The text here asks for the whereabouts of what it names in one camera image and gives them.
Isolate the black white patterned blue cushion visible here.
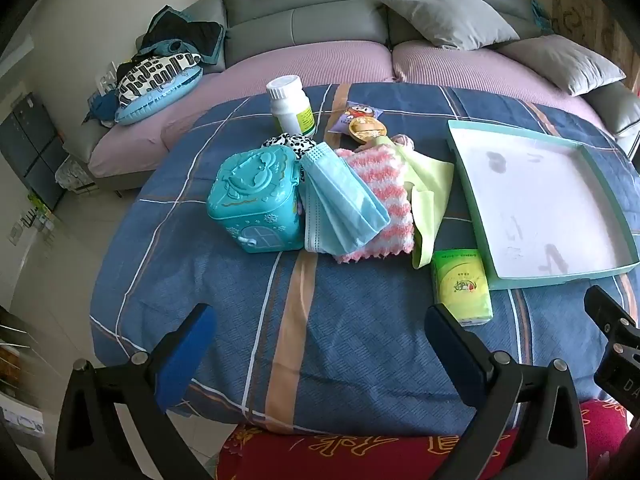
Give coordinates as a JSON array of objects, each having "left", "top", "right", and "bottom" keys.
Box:
[{"left": 114, "top": 51, "right": 205, "bottom": 126}]

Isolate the dark teal cloth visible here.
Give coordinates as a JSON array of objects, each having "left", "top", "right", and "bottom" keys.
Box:
[{"left": 82, "top": 91, "right": 119, "bottom": 129}]

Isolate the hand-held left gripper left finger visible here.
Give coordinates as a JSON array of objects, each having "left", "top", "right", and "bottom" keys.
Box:
[{"left": 54, "top": 303, "right": 218, "bottom": 480}]

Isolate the teal toy box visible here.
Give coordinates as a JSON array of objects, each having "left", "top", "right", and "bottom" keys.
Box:
[{"left": 206, "top": 149, "right": 307, "bottom": 254}]

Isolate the grey sofa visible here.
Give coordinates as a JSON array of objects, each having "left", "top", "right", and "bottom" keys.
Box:
[{"left": 62, "top": 0, "right": 640, "bottom": 196}]

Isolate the pile of dark clothes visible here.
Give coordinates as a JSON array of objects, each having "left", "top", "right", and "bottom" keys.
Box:
[{"left": 132, "top": 5, "right": 226, "bottom": 66}]

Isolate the blue plaid blanket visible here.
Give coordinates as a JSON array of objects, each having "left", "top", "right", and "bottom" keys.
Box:
[{"left": 89, "top": 82, "right": 640, "bottom": 436}]

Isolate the red printed cloth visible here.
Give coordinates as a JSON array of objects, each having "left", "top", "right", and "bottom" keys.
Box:
[{"left": 216, "top": 399, "right": 640, "bottom": 480}]

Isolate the blue face mask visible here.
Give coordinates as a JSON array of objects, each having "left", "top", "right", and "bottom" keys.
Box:
[{"left": 299, "top": 141, "right": 391, "bottom": 254}]

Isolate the purple snack packet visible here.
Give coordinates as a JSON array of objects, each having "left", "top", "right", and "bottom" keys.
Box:
[{"left": 327, "top": 101, "right": 383, "bottom": 134}]

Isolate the round orange snack packet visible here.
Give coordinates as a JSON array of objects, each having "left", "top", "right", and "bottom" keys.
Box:
[{"left": 348, "top": 117, "right": 385, "bottom": 144}]

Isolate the white bottle with green label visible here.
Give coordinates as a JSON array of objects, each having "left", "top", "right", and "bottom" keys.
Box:
[{"left": 266, "top": 76, "right": 316, "bottom": 138}]

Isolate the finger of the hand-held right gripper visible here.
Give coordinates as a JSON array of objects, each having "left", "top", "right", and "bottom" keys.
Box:
[{"left": 584, "top": 285, "right": 640, "bottom": 357}]

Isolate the grey square cushion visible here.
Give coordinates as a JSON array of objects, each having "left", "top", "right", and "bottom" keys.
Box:
[
  {"left": 380, "top": 0, "right": 521, "bottom": 51},
  {"left": 495, "top": 34, "right": 627, "bottom": 97}
]

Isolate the teal rimmed white tray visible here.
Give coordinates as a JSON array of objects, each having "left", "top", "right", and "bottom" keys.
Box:
[{"left": 446, "top": 120, "right": 640, "bottom": 292}]

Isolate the dark cabinet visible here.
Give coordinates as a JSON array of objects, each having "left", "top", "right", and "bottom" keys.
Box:
[{"left": 0, "top": 92, "right": 66, "bottom": 211}]

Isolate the green tissue packet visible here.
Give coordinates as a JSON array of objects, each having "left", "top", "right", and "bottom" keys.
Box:
[{"left": 431, "top": 249, "right": 495, "bottom": 328}]

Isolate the pink white fluffy cloth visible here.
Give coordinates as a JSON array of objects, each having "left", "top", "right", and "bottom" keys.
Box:
[{"left": 332, "top": 147, "right": 416, "bottom": 265}]

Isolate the light green cloth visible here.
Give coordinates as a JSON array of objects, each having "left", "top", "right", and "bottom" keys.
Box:
[{"left": 372, "top": 135, "right": 456, "bottom": 270}]

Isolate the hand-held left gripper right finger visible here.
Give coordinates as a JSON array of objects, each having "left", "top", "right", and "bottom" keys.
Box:
[{"left": 424, "top": 303, "right": 588, "bottom": 480}]

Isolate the pink ribbed sofa cover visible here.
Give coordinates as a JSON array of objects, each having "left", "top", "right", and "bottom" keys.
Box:
[{"left": 87, "top": 37, "right": 613, "bottom": 181}]

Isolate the black white spotted scrunchie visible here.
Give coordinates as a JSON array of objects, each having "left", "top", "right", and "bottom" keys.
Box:
[{"left": 259, "top": 132, "right": 317, "bottom": 154}]

